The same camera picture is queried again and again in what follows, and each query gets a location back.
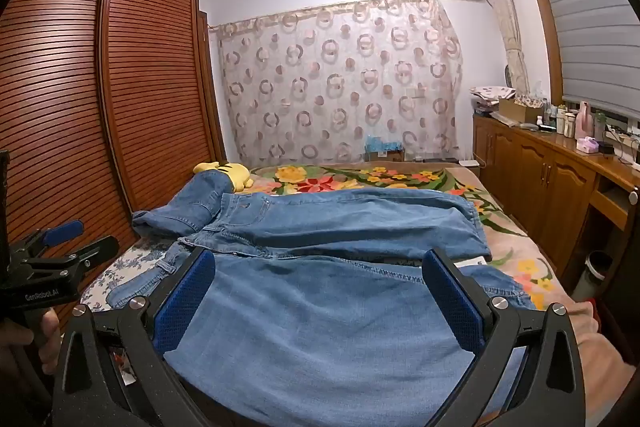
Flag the person's left hand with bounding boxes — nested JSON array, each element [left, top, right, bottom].
[[0, 309, 64, 375]]

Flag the cardboard box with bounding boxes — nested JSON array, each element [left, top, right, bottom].
[[498, 94, 547, 124]]

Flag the stack of folded cloths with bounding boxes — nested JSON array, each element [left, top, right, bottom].
[[469, 85, 519, 114]]

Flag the brown louvered wooden wardrobe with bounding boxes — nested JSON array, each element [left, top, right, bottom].
[[0, 0, 227, 310]]

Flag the blue denim jeans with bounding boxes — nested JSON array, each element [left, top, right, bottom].
[[82, 234, 193, 314]]

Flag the grey trash bin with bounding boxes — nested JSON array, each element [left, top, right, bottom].
[[571, 250, 614, 304]]

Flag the grey window blind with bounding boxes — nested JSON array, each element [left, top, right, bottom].
[[522, 0, 640, 128]]

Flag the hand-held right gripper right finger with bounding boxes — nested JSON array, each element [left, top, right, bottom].
[[421, 248, 587, 427]]

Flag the pink bottle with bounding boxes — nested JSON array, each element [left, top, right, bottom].
[[575, 102, 594, 140]]

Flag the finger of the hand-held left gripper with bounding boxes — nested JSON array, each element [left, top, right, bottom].
[[25, 235, 120, 276], [10, 220, 85, 261]]

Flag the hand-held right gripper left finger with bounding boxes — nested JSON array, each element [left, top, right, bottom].
[[50, 247, 217, 427]]

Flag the wooden sideboard cabinet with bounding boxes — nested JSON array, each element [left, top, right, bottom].
[[472, 111, 640, 280]]

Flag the white power strip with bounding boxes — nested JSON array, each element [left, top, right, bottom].
[[604, 128, 640, 154]]

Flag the beige tied window curtain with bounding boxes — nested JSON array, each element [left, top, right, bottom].
[[471, 0, 532, 100]]

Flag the circle patterned sheer curtain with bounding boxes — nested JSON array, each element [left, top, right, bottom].
[[216, 0, 464, 168]]

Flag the yellow plush toy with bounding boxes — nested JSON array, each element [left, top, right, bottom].
[[193, 161, 254, 194]]

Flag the blue denim pants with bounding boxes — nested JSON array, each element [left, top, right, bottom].
[[132, 169, 236, 238], [107, 242, 538, 427], [177, 187, 493, 265]]

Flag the floral blanket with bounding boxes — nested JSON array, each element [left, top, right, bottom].
[[249, 161, 637, 427]]

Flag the blue packet on box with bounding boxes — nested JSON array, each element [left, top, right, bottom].
[[364, 134, 407, 162]]

